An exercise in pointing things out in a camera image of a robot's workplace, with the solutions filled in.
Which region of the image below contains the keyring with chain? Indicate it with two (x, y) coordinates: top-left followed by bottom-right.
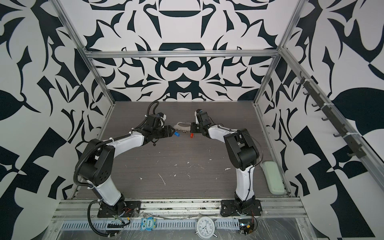
(174, 122), (192, 133)

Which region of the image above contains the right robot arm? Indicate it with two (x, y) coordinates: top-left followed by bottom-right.
(191, 109), (260, 209)

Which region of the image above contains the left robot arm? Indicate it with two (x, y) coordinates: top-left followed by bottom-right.
(73, 113), (176, 207)

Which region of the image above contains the pale green case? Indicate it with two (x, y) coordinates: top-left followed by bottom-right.
(261, 161), (286, 196)

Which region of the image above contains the blue owl figurine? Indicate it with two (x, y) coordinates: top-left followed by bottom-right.
(140, 217), (157, 231)

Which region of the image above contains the white alarm clock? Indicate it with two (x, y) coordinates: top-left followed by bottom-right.
(195, 216), (218, 240)

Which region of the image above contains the small circuit board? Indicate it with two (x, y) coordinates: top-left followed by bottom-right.
(239, 218), (258, 235)

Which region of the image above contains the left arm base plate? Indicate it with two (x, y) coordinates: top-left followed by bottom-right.
(97, 201), (142, 218)

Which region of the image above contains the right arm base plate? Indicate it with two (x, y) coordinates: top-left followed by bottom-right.
(220, 198), (263, 217)

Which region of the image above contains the white slotted cable duct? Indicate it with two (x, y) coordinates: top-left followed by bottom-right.
(61, 219), (240, 231)

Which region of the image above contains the black wall hook rail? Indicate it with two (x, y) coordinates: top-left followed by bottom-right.
(297, 72), (367, 159)

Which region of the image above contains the black corrugated cable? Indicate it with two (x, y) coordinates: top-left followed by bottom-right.
(86, 199), (132, 238)

